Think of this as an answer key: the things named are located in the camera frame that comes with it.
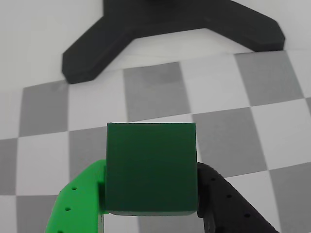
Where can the grey white checkered mat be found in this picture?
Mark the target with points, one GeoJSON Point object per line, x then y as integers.
{"type": "Point", "coordinates": [218, 102]}

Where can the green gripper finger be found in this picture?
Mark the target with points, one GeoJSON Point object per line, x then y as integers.
{"type": "Point", "coordinates": [77, 206]}

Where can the black stand base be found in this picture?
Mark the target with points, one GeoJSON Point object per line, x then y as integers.
{"type": "Point", "coordinates": [150, 24]}

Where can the dark green dice cube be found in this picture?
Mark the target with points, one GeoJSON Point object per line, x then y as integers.
{"type": "Point", "coordinates": [150, 170]}

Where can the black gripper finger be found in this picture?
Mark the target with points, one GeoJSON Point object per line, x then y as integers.
{"type": "Point", "coordinates": [230, 213]}

